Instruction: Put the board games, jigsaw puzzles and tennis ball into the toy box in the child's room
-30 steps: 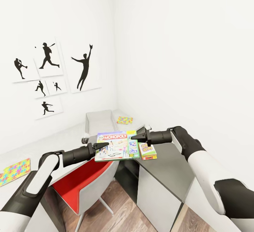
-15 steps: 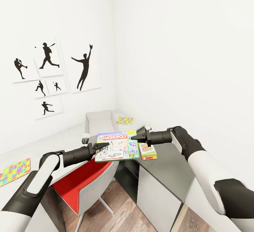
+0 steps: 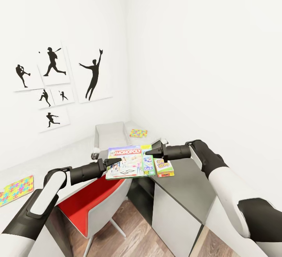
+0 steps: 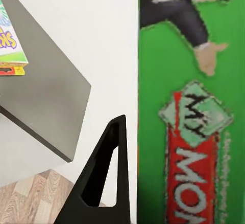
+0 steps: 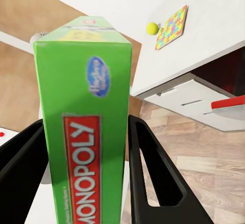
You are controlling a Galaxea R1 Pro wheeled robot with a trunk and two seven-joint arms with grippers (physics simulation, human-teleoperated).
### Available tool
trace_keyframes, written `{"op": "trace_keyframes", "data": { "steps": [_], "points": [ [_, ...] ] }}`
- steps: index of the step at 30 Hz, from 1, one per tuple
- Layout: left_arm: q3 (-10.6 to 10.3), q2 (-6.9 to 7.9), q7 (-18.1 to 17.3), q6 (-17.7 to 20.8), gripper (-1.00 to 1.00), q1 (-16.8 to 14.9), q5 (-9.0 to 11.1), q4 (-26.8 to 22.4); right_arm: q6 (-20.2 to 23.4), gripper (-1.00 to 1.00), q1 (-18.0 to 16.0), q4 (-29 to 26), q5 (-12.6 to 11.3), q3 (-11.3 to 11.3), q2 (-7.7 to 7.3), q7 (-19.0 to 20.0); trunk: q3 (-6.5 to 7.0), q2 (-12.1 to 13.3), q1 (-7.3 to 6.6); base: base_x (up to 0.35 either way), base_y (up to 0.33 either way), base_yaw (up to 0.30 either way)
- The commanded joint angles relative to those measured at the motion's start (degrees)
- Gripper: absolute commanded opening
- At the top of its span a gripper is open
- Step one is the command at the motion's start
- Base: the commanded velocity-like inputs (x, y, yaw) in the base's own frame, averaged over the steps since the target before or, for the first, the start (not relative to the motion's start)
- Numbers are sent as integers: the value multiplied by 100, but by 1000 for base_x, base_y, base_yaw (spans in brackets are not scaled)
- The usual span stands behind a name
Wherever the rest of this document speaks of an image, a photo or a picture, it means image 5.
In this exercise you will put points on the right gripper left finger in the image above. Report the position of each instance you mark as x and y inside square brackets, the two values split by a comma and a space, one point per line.
[23, 161]

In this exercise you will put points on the tennis ball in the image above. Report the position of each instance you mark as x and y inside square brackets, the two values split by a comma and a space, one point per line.
[152, 28]

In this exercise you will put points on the board game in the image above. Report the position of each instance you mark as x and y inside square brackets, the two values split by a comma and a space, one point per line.
[83, 72]

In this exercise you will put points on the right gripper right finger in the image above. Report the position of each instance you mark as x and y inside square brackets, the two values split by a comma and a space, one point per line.
[178, 203]

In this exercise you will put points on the jigsaw puzzle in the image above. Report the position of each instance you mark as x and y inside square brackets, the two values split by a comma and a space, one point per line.
[173, 29]

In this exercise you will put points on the desk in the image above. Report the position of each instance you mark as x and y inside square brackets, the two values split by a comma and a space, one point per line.
[206, 63]

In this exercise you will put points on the swivel chair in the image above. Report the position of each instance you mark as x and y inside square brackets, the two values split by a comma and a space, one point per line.
[232, 108]

